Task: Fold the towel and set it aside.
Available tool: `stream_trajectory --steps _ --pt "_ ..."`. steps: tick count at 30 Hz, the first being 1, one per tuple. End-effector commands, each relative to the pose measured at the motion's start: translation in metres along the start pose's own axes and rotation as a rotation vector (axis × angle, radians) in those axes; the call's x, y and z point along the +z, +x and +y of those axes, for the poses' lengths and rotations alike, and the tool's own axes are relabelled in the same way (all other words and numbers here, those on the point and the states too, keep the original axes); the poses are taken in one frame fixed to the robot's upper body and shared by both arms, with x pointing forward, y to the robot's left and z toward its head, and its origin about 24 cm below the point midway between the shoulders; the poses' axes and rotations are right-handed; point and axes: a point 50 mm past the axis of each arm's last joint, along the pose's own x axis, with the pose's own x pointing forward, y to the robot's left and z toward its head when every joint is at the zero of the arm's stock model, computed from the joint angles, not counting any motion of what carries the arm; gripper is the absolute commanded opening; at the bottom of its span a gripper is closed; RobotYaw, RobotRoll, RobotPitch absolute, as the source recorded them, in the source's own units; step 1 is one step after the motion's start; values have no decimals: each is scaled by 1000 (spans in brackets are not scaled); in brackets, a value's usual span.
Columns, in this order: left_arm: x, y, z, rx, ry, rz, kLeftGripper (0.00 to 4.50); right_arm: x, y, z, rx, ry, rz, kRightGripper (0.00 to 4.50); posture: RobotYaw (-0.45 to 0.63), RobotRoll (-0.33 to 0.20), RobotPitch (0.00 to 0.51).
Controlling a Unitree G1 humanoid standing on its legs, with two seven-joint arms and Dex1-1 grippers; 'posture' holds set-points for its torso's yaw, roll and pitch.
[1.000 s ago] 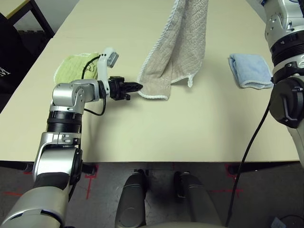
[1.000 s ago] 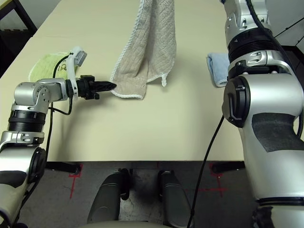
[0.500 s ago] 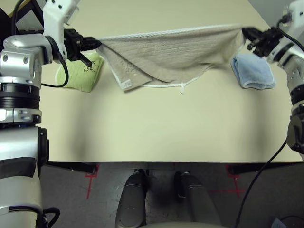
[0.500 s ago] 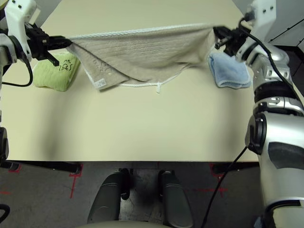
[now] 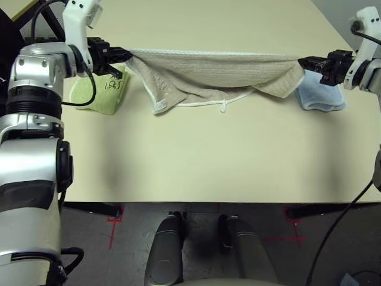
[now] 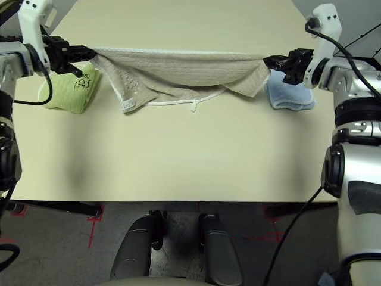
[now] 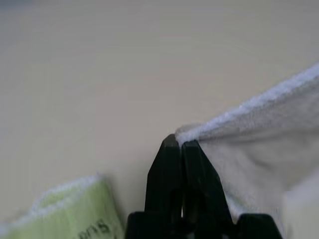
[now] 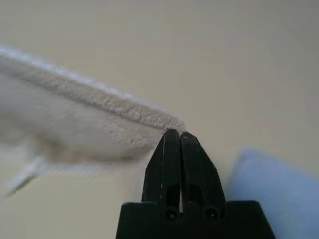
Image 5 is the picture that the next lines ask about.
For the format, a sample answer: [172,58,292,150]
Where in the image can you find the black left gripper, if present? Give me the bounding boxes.
[87,36,133,80]

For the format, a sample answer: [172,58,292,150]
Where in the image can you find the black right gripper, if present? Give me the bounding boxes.
[297,49,357,87]

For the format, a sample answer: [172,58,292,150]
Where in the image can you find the beige towel with white trim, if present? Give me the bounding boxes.
[126,48,306,116]

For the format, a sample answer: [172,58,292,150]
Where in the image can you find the blue folded towel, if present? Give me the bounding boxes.
[293,70,348,113]

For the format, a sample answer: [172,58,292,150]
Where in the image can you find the green folded towel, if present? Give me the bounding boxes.
[69,67,132,116]

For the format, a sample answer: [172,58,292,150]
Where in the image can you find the beige side table black legs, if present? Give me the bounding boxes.
[10,0,65,42]

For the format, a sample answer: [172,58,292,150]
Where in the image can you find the black table foot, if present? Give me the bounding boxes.
[287,203,358,220]
[64,201,124,217]

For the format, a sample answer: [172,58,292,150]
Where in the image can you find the small blue-grey floor box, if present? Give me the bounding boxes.
[341,272,360,286]

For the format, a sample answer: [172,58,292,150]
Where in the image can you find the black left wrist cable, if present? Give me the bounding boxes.
[31,0,98,286]

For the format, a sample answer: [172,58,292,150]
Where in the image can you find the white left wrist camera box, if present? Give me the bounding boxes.
[61,0,105,72]

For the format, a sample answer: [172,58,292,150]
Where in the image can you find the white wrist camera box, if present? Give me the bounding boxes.
[61,0,105,72]
[342,7,381,90]

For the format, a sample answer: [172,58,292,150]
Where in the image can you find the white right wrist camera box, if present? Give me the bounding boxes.
[342,7,381,90]

